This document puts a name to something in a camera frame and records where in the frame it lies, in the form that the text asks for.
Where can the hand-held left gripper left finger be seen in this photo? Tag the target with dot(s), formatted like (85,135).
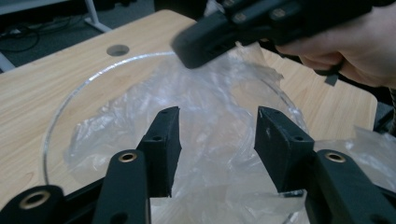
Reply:
(162,155)

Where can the clear plastic bag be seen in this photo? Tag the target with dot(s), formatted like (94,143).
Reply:
(202,93)

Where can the grey metal stand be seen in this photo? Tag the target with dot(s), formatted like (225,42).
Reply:
(95,17)

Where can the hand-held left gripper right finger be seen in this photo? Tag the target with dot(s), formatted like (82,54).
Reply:
(283,152)

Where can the clear plastic bowl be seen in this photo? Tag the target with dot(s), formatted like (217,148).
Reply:
(81,102)

